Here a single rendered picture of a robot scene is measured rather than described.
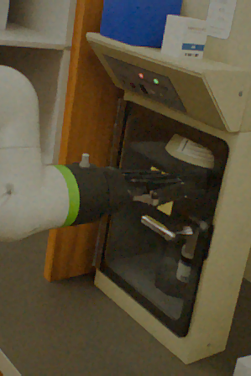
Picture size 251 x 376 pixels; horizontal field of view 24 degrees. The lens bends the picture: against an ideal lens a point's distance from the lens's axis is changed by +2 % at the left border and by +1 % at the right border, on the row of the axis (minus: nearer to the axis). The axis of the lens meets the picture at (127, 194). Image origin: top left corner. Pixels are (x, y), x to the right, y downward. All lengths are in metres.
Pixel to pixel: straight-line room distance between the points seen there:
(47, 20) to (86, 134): 1.09
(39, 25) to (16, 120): 1.60
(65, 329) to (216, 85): 0.59
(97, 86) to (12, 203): 0.54
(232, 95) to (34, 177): 0.36
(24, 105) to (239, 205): 0.47
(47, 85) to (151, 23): 1.28
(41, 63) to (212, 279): 1.43
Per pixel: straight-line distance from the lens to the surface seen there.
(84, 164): 0.85
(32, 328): 1.21
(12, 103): 0.77
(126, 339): 1.22
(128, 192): 0.88
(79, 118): 1.24
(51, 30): 2.28
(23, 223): 0.78
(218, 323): 1.20
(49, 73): 2.28
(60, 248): 1.34
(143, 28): 1.05
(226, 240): 1.09
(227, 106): 0.96
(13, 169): 0.77
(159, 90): 1.05
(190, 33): 0.99
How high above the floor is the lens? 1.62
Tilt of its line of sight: 20 degrees down
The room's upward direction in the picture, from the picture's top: 10 degrees clockwise
